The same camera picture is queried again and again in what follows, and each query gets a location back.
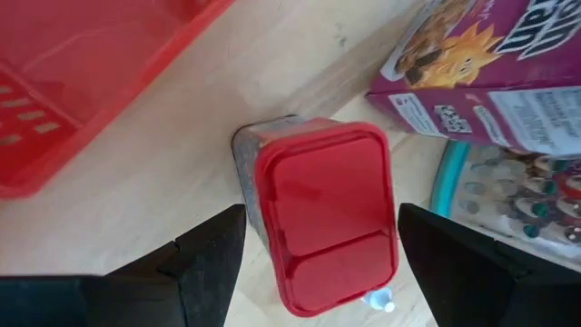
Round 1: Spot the magenta Raisin Bran cereal box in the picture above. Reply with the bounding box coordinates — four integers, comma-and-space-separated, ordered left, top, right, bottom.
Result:
365, 0, 581, 158

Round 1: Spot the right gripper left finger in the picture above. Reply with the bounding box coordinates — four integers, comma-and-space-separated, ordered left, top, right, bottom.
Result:
0, 203, 249, 327

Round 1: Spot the red plastic basket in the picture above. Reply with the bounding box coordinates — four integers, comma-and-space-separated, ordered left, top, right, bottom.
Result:
0, 0, 237, 201

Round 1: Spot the white-cap dropper bottle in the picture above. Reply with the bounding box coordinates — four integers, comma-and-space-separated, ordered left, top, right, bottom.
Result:
360, 286, 397, 314

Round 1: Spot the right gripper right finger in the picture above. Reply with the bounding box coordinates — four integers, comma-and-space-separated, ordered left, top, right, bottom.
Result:
398, 203, 581, 327

